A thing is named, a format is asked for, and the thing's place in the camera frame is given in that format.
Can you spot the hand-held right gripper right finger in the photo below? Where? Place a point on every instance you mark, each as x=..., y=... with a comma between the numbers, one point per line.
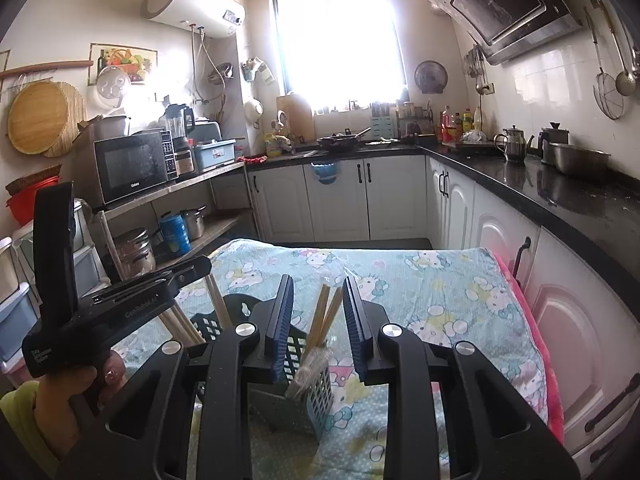
x=355, y=335

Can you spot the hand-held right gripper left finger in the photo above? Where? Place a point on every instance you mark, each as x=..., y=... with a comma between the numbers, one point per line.
x=282, y=330

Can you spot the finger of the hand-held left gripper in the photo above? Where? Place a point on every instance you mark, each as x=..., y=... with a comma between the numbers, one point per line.
x=160, y=282

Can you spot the wooden chopstick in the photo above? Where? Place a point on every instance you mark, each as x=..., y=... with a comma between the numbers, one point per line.
x=175, y=327
x=217, y=300
x=112, y=250
x=334, y=310
x=320, y=310

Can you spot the green plastic utensil basket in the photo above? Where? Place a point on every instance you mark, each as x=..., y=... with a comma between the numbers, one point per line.
x=310, y=405

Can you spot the person's left forearm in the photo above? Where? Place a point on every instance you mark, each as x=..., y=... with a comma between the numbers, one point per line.
x=20, y=425

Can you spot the person's left hand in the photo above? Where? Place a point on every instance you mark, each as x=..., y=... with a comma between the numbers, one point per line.
x=60, y=410

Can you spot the large steel pot with lid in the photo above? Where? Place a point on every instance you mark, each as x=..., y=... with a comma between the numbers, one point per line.
x=134, y=255

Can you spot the blue tin can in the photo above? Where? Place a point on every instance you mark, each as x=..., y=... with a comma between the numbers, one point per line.
x=176, y=235

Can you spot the small steel pot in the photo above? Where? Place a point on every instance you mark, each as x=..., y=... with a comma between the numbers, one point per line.
x=194, y=224

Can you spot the red plastic basin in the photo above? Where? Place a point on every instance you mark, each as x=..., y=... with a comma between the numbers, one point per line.
x=27, y=205

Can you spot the cartoon cat printed blanket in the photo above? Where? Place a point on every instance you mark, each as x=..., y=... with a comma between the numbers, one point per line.
x=425, y=300

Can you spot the black microwave oven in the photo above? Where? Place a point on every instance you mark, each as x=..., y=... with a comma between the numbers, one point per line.
x=132, y=167

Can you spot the metal shelf rack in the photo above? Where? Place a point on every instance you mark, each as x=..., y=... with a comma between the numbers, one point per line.
x=220, y=170

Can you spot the white base cabinet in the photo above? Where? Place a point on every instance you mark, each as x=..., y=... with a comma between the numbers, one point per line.
x=575, y=320
x=350, y=200

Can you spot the blue dish tray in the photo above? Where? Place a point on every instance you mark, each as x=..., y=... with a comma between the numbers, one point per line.
x=214, y=155

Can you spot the round woven mat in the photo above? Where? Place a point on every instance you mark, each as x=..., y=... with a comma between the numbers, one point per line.
x=76, y=125

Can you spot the round wooden board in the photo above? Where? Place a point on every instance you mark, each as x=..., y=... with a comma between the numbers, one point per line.
x=37, y=117

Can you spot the blue hanging bin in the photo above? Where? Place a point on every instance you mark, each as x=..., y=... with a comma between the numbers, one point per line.
x=325, y=172

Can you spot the blender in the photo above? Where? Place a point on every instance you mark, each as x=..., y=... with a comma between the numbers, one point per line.
x=177, y=120

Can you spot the round clear lid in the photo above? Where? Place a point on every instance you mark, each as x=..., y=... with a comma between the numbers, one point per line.
x=114, y=86

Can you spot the white colander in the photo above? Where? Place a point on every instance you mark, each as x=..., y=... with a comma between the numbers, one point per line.
x=253, y=112

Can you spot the black frying pan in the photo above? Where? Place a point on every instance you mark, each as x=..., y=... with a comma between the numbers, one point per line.
x=340, y=141

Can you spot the wooden rolling pin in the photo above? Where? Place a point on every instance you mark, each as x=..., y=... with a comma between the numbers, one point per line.
x=45, y=69

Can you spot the wooden cutting board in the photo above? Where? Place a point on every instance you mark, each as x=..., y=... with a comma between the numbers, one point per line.
x=296, y=117

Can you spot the knife block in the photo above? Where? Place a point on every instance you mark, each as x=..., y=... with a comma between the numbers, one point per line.
x=384, y=122

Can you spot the hanging steel bowl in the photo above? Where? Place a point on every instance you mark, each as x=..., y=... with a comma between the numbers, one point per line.
x=220, y=74

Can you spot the red cap bottle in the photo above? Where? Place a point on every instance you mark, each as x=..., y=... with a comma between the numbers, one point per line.
x=446, y=127

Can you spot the yellow bottle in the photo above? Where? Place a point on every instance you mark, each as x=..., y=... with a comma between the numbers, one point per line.
x=467, y=122

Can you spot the black kitchen countertop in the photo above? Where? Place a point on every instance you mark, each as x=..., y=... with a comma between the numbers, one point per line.
x=550, y=185

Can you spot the steel kettle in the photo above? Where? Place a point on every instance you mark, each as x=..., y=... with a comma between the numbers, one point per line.
x=515, y=147

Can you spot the white bottle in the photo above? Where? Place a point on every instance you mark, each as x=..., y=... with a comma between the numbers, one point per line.
x=477, y=120

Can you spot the black electric kettle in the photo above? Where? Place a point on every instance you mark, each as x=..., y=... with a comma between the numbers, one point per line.
x=554, y=140

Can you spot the white water heater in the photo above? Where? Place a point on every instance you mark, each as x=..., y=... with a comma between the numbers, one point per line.
x=192, y=2

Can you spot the large steel bowl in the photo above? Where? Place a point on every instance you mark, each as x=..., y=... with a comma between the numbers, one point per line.
x=580, y=160

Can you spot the kitchen window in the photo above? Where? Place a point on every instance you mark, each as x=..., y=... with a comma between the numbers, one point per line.
x=340, y=40

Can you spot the range hood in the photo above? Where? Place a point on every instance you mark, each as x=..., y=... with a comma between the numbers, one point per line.
x=505, y=5

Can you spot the steel ladle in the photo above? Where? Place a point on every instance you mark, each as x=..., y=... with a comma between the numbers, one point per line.
x=625, y=82

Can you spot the fruit wall poster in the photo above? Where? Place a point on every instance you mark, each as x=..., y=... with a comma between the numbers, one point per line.
x=125, y=57

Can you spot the round dark wall plate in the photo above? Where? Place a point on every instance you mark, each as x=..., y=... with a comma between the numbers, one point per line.
x=431, y=76

